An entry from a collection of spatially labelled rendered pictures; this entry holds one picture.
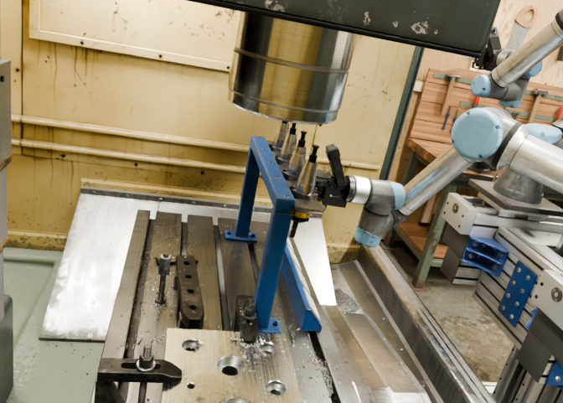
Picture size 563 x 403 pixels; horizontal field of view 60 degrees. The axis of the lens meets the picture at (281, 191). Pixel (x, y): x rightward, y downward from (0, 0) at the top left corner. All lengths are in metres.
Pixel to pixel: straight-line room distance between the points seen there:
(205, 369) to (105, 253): 0.86
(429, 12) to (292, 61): 0.16
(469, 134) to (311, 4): 0.72
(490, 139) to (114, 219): 1.21
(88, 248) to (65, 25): 0.70
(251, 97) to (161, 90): 1.10
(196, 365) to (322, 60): 0.55
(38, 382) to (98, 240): 0.50
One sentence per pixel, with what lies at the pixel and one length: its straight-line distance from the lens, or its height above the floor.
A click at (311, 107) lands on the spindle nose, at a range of 0.62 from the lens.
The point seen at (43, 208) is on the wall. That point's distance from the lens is 1.91.
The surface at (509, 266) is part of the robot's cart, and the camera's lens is 1.65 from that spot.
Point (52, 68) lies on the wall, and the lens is 1.75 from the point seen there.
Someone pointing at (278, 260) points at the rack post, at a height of 1.09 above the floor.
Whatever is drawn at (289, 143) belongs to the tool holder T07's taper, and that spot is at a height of 1.27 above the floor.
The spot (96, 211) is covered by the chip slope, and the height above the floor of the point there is 0.82.
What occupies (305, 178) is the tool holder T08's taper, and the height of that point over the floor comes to 1.26.
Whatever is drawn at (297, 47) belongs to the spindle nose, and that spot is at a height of 1.54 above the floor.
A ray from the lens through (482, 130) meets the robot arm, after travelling 1.19.
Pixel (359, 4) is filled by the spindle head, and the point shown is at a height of 1.60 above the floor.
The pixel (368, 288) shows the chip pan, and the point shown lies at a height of 0.68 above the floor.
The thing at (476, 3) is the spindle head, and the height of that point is 1.63.
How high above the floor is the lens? 1.58
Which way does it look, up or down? 20 degrees down
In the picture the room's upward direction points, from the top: 12 degrees clockwise
